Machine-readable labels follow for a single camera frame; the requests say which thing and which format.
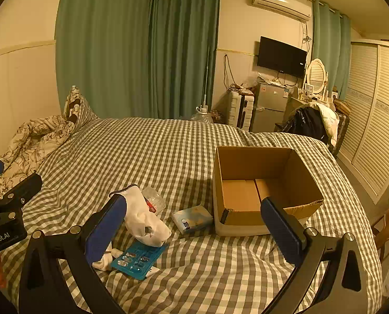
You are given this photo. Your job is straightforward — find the clear plastic cup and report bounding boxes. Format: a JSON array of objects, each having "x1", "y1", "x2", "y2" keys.
[{"x1": 141, "y1": 186, "x2": 166, "y2": 216}]

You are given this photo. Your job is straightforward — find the blue blister pack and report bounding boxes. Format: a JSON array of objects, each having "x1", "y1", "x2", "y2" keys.
[{"x1": 110, "y1": 241, "x2": 168, "y2": 281}]

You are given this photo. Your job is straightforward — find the small white cloth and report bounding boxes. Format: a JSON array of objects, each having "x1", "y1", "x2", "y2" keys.
[{"x1": 92, "y1": 247, "x2": 123, "y2": 272}]

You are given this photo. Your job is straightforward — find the white mop pole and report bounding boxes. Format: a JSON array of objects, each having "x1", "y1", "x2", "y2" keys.
[{"x1": 202, "y1": 47, "x2": 212, "y2": 108}]

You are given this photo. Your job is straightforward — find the silver fridge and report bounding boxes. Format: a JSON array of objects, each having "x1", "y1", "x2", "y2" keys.
[{"x1": 251, "y1": 82, "x2": 290, "y2": 133}]

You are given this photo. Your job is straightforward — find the clear water jug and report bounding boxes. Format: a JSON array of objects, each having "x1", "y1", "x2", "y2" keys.
[{"x1": 190, "y1": 105, "x2": 214, "y2": 124}]

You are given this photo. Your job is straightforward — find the black wall television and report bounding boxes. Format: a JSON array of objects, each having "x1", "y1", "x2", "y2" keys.
[{"x1": 257, "y1": 36, "x2": 308, "y2": 78}]

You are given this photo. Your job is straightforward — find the hanging wall cables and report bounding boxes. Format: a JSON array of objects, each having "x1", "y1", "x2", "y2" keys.
[{"x1": 223, "y1": 54, "x2": 238, "y2": 89}]

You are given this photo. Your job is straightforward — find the green corner curtain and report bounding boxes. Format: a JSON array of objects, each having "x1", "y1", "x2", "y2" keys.
[{"x1": 149, "y1": 0, "x2": 221, "y2": 120}]

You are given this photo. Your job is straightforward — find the oval white mirror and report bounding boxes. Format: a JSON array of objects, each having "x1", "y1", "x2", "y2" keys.
[{"x1": 304, "y1": 58, "x2": 329, "y2": 96}]

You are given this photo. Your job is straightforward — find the black jacket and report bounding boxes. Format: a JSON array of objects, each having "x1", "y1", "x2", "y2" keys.
[{"x1": 281, "y1": 106, "x2": 329, "y2": 145}]

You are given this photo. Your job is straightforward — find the floral quilt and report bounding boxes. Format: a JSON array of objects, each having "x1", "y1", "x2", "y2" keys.
[{"x1": 0, "y1": 114, "x2": 75, "y2": 200}]

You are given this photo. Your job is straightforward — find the brown suitcase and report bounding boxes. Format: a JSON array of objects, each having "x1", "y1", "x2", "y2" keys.
[{"x1": 332, "y1": 111, "x2": 350, "y2": 158}]

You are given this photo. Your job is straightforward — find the wide green curtain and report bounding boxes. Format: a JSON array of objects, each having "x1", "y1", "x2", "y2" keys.
[{"x1": 55, "y1": 0, "x2": 153, "y2": 119}]

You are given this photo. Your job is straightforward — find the brown cardboard box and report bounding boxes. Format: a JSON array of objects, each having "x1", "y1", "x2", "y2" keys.
[{"x1": 213, "y1": 146, "x2": 325, "y2": 237}]

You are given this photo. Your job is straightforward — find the narrow green curtain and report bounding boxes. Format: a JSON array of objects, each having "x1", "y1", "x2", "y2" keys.
[{"x1": 312, "y1": 0, "x2": 352, "y2": 100}]

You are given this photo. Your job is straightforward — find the pale blue tissue packet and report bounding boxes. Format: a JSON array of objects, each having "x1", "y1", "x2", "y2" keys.
[{"x1": 172, "y1": 205, "x2": 215, "y2": 235}]

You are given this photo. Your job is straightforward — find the white louvred wardrobe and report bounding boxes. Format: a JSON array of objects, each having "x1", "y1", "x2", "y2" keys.
[{"x1": 336, "y1": 41, "x2": 389, "y2": 203}]

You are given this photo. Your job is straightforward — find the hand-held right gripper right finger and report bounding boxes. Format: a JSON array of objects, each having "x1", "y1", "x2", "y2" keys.
[{"x1": 260, "y1": 197, "x2": 368, "y2": 314}]

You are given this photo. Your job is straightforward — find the white padded jacket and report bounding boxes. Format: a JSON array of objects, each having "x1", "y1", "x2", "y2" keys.
[{"x1": 307, "y1": 102, "x2": 339, "y2": 144}]

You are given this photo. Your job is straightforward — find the white ribbed suitcase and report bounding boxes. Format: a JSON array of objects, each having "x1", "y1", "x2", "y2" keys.
[{"x1": 226, "y1": 92, "x2": 255, "y2": 131}]

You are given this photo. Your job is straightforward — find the checkered pillow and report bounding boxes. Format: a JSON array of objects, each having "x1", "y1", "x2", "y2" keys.
[{"x1": 62, "y1": 86, "x2": 98, "y2": 128}]

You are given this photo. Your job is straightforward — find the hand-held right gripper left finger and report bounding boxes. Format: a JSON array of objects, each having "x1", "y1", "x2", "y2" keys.
[{"x1": 19, "y1": 194, "x2": 128, "y2": 314}]

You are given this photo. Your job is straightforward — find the air conditioner cable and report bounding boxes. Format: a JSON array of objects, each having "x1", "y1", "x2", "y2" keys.
[{"x1": 301, "y1": 21, "x2": 313, "y2": 53}]

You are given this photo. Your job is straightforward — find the white sock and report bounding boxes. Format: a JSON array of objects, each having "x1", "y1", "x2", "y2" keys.
[{"x1": 109, "y1": 185, "x2": 172, "y2": 247}]

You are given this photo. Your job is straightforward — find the white air conditioner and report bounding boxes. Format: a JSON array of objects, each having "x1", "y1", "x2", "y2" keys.
[{"x1": 251, "y1": 0, "x2": 313, "y2": 23}]

